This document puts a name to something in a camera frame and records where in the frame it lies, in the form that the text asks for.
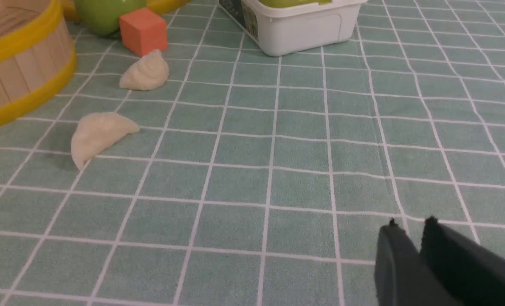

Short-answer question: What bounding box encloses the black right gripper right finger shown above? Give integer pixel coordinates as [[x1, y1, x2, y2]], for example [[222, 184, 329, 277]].
[[420, 216, 505, 306]]

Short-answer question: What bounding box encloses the bamboo steamer tray yellow rim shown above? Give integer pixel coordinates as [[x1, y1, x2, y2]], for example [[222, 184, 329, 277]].
[[0, 0, 77, 126]]

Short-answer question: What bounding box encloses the white box green lid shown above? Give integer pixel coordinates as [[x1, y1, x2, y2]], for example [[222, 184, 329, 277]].
[[218, 0, 364, 57]]

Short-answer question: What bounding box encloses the green checkered tablecloth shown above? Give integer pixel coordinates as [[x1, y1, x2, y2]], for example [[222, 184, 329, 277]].
[[0, 0, 505, 306]]

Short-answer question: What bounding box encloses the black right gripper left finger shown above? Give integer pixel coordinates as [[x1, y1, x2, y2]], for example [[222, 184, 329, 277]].
[[374, 218, 461, 306]]

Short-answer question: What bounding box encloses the orange foam cube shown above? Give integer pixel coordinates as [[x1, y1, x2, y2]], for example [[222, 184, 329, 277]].
[[119, 7, 168, 57]]

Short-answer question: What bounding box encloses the white dumpling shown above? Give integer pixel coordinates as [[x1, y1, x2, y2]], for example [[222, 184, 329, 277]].
[[71, 112, 140, 171], [118, 50, 169, 91]]

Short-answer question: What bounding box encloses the green round ball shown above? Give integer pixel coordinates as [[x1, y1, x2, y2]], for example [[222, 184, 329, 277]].
[[74, 0, 147, 37]]

